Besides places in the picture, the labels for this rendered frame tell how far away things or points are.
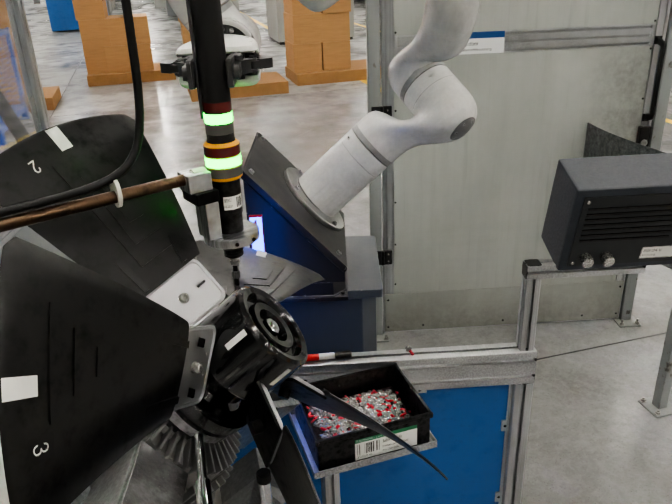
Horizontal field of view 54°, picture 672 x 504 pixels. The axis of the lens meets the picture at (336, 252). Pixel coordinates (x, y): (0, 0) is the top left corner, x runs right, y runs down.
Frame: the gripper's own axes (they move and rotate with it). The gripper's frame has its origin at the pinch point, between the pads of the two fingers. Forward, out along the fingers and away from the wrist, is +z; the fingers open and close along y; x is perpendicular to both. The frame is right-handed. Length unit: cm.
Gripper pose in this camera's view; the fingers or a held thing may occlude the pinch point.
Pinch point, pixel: (211, 71)
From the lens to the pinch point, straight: 79.1
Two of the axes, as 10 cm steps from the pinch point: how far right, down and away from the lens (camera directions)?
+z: 0.6, 4.2, -9.1
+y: -10.0, 0.6, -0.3
